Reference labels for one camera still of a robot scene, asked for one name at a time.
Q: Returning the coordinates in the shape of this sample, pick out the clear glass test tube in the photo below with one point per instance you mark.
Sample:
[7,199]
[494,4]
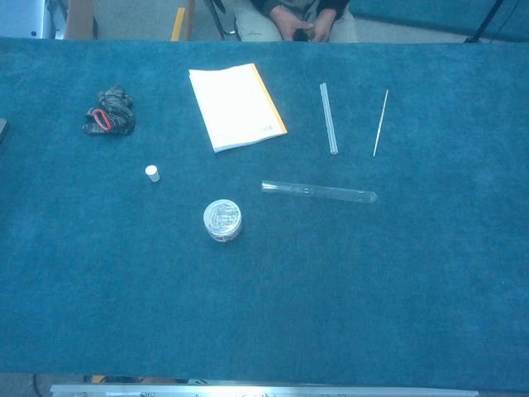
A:
[318,191]

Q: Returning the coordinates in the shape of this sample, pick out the small white cap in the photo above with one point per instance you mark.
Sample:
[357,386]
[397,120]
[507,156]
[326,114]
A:
[152,173]

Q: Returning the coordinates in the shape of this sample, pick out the round clear paper clip box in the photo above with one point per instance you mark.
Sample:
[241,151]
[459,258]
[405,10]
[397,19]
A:
[222,221]

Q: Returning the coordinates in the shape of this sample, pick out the white notebook with orange spine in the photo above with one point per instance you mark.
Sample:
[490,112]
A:
[235,107]

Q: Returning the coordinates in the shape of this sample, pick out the teal table cloth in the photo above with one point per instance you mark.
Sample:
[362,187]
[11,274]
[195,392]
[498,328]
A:
[264,297]

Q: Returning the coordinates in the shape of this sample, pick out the thin white rod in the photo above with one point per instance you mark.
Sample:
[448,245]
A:
[380,123]

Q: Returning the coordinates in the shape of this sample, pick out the black phone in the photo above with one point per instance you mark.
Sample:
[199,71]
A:
[301,35]

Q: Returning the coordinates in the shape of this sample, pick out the seated person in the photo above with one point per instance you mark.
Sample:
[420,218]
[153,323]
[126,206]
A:
[258,25]

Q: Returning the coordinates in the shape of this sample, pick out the red carabiner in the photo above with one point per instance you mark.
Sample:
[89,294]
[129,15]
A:
[100,118]

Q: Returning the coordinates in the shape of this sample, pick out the black chair leg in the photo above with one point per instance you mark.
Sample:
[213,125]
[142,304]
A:
[219,20]

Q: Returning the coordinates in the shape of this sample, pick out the brown cardboard box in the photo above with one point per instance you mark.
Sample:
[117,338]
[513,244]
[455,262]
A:
[80,20]

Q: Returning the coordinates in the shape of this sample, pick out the dark flat object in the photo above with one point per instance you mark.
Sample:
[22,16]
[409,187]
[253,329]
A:
[2,131]

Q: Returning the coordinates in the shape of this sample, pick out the black tripod leg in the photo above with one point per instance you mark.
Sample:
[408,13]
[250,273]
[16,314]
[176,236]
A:
[483,22]

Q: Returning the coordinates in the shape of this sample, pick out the silver metal cabinet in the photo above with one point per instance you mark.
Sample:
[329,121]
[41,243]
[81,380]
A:
[20,16]

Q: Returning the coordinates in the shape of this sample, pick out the aluminium rail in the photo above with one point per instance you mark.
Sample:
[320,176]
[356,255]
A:
[264,390]

